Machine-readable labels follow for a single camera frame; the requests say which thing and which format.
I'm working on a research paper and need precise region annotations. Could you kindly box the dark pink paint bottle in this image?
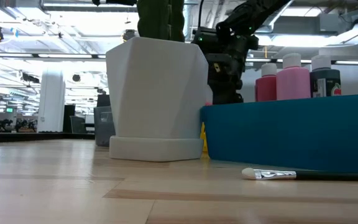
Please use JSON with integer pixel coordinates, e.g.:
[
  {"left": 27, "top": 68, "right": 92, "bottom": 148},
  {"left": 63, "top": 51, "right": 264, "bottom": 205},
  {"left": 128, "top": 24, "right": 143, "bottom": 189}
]
[{"left": 254, "top": 63, "right": 278, "bottom": 103}]

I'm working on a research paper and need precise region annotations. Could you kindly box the teal tray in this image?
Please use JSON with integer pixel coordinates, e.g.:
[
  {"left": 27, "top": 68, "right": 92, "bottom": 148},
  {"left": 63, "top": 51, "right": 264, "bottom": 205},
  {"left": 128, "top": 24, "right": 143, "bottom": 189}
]
[{"left": 200, "top": 93, "right": 358, "bottom": 174}]

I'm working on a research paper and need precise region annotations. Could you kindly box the thin white-tipped paintbrush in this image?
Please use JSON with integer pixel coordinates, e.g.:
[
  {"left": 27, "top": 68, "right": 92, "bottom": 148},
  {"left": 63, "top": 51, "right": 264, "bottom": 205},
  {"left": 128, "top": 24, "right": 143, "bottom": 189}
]
[{"left": 241, "top": 167, "right": 358, "bottom": 182}]

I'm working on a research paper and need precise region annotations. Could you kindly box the white pillar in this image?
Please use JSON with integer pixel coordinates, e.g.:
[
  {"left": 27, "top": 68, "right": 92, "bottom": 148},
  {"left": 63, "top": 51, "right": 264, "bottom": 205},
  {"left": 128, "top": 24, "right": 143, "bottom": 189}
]
[{"left": 37, "top": 70, "right": 67, "bottom": 133}]

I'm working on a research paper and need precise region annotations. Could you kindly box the yellow plastic basket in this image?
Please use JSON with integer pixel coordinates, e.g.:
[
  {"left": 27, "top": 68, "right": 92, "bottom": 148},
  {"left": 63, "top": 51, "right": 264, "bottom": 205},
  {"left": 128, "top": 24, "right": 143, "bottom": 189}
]
[{"left": 200, "top": 121, "right": 211, "bottom": 159}]

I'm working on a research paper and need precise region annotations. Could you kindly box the grey translucent plastic basket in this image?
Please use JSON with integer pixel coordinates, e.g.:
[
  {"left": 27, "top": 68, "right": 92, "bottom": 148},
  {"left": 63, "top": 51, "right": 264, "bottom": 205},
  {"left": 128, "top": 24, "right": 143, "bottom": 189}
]
[{"left": 93, "top": 105, "right": 116, "bottom": 147}]

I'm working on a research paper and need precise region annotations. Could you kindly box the black aluminium table frame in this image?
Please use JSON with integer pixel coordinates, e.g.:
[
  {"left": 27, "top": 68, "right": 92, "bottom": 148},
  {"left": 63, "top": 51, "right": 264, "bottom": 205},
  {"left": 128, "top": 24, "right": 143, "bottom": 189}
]
[{"left": 0, "top": 132, "right": 96, "bottom": 144}]

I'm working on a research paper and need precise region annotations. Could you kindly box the white hexagonal plant pot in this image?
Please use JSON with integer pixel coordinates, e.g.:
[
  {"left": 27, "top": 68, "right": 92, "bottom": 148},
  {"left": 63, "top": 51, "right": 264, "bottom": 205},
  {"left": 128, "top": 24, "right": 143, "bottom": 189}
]
[{"left": 106, "top": 36, "right": 210, "bottom": 162}]

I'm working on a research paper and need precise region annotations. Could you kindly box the green cactus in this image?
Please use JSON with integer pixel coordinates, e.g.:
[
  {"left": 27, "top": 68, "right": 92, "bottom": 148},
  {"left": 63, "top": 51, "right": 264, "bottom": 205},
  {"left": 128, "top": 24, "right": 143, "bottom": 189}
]
[{"left": 136, "top": 0, "right": 186, "bottom": 43}]

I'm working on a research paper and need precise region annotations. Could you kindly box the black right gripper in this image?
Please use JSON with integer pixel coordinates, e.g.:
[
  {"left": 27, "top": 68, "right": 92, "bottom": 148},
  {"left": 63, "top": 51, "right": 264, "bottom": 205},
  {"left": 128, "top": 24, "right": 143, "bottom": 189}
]
[{"left": 205, "top": 52, "right": 248, "bottom": 105}]

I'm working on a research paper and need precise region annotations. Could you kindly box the dark green paint bottle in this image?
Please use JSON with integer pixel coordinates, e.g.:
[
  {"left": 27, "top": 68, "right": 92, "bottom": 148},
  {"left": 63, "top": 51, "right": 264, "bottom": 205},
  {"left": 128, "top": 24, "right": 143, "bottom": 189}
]
[{"left": 309, "top": 55, "right": 342, "bottom": 98}]

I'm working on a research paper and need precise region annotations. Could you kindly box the light pink paint bottle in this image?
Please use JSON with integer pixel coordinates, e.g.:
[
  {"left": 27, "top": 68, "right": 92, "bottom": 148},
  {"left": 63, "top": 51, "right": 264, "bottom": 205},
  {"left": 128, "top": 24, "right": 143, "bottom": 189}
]
[{"left": 275, "top": 52, "right": 311, "bottom": 101}]

